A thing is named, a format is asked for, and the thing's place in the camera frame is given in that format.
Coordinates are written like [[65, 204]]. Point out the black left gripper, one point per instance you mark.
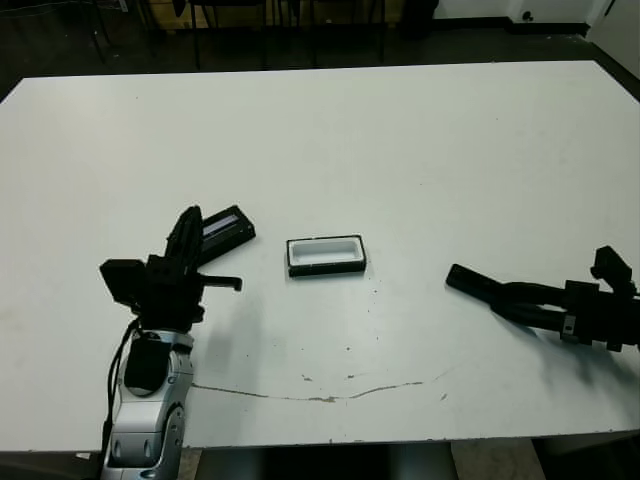
[[170, 300]]

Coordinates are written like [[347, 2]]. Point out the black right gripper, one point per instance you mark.
[[600, 320]]

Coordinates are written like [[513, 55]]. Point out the black box lid with label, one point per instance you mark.
[[227, 237]]

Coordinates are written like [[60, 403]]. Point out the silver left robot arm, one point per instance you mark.
[[145, 420]]

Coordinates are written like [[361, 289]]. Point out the black box base white insert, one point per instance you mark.
[[325, 270]]

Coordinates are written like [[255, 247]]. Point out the black waste bin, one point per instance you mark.
[[420, 15]]

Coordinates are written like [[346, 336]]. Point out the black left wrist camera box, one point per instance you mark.
[[122, 280]]

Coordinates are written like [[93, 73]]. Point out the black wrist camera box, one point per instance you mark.
[[122, 280], [612, 265]]

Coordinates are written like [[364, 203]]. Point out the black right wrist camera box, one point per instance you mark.
[[612, 265]]

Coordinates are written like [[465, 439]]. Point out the black metal frame chair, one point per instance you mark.
[[196, 45]]

